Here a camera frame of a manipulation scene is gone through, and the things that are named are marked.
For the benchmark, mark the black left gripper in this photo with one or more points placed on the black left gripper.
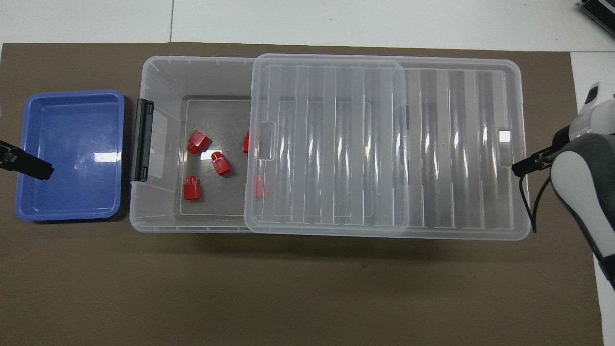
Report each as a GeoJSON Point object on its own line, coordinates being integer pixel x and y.
{"type": "Point", "coordinates": [7, 154]}

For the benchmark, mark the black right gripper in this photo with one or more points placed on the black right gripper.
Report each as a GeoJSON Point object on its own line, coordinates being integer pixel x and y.
{"type": "Point", "coordinates": [561, 139]}

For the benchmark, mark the clear ribbed plastic lid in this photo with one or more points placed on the clear ribbed plastic lid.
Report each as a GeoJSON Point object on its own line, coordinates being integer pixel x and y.
{"type": "Point", "coordinates": [432, 144]}

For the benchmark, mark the red block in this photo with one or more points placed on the red block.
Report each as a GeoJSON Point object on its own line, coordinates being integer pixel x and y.
{"type": "Point", "coordinates": [192, 188]}
{"type": "Point", "coordinates": [258, 185]}
{"type": "Point", "coordinates": [198, 142]}
{"type": "Point", "coordinates": [221, 163]}
{"type": "Point", "coordinates": [246, 142]}

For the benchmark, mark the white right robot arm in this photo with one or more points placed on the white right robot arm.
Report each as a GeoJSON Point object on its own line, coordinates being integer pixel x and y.
{"type": "Point", "coordinates": [586, 202]}

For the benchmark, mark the blue plastic tray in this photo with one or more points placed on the blue plastic tray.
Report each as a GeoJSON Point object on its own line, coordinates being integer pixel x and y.
{"type": "Point", "coordinates": [72, 192]}

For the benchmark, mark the black box latch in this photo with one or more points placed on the black box latch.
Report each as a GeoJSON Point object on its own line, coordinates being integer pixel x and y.
{"type": "Point", "coordinates": [141, 144]}

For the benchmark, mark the clear plastic storage box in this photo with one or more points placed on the clear plastic storage box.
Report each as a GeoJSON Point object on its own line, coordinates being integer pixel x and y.
{"type": "Point", "coordinates": [163, 211]}

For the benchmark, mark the dark grey device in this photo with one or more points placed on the dark grey device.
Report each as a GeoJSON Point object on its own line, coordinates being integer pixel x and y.
{"type": "Point", "coordinates": [603, 9]}

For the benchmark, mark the brown table mat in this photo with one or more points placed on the brown table mat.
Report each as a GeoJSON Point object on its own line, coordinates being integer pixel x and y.
{"type": "Point", "coordinates": [288, 288]}

